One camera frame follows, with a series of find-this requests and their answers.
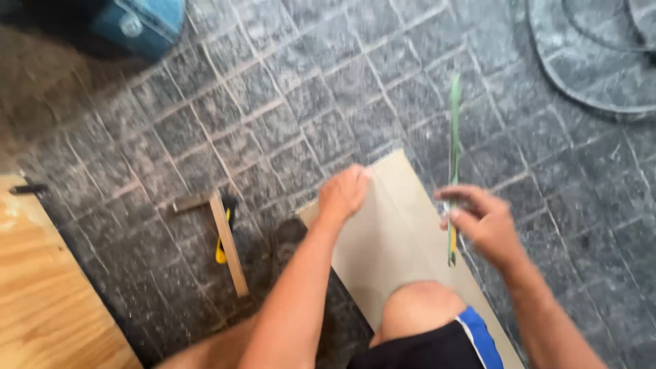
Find person's right hand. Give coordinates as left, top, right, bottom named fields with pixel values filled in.
left=434, top=184, right=524, bottom=272

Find person's left hand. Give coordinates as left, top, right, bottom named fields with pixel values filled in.
left=318, top=164, right=373, bottom=223

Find beige tile board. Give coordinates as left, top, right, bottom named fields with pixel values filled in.
left=297, top=149, right=526, bottom=369

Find person's dark shoe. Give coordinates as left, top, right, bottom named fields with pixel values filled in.
left=272, top=218, right=309, bottom=280

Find yellow black utility knife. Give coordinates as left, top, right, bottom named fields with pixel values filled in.
left=215, top=195, right=239, bottom=265

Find person's right leg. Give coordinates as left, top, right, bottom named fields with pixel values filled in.
left=369, top=280, right=468, bottom=349

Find black blue shorts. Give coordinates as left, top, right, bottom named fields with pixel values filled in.
left=346, top=305, right=505, bottom=369

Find blue plastic container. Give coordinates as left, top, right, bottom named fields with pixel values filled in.
left=88, top=0, right=186, bottom=61

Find light plywood board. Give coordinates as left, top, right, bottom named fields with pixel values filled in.
left=0, top=173, right=144, bottom=369

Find wooden handled hammer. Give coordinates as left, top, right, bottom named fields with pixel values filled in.
left=172, top=189, right=250, bottom=298

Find black hose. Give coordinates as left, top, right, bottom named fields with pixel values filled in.
left=525, top=0, right=656, bottom=123

